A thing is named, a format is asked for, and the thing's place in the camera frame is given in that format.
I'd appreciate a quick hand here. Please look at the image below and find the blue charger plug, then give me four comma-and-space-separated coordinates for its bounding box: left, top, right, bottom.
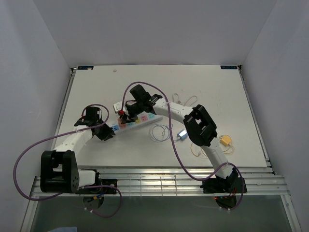
177, 130, 188, 141

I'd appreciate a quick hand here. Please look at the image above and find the white multicolour power strip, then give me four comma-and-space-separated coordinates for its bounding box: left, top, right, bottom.
107, 112, 163, 135

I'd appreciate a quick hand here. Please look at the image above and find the black XDOF label right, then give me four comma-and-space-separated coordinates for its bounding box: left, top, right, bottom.
220, 65, 238, 70

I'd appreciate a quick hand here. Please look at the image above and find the black XDOF label left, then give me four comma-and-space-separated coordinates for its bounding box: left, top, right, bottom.
77, 66, 94, 70

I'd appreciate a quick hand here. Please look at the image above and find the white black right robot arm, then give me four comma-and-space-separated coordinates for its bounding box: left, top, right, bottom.
119, 82, 240, 192

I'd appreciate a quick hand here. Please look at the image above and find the yellow charger plug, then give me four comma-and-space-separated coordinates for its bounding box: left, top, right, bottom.
219, 135, 232, 146

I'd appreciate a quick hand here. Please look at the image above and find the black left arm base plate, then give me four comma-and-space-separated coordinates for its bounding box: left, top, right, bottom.
76, 170, 118, 195

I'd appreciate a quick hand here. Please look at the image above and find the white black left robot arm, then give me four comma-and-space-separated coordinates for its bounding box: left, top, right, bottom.
40, 104, 115, 193

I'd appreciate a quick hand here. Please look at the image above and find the black xdof label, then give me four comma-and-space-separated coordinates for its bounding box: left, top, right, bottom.
220, 65, 238, 70
77, 66, 94, 70

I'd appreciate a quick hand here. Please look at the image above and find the yellow charging cable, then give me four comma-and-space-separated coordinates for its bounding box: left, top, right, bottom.
190, 141, 235, 159

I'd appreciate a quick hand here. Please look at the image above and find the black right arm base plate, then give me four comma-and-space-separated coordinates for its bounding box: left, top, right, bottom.
200, 177, 247, 194

